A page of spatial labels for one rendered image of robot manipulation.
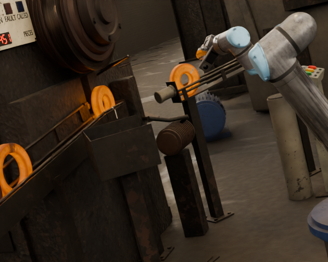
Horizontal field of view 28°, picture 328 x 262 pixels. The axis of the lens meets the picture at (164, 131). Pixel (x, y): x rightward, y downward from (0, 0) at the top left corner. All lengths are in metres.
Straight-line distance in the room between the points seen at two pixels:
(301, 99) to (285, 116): 0.94
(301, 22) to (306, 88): 0.21
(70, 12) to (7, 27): 0.25
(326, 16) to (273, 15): 0.43
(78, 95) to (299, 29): 1.00
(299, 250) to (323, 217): 0.93
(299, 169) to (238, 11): 2.40
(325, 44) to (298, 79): 2.91
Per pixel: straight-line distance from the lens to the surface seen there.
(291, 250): 2.73
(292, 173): 3.22
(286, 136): 3.17
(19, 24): 2.55
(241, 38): 2.71
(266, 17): 5.26
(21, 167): 2.23
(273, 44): 2.16
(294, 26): 2.18
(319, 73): 3.17
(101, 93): 2.73
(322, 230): 1.76
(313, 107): 2.23
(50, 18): 2.56
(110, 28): 2.71
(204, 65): 2.87
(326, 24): 5.07
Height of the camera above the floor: 1.07
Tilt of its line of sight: 11 degrees down
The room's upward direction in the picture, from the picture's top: 15 degrees counter-clockwise
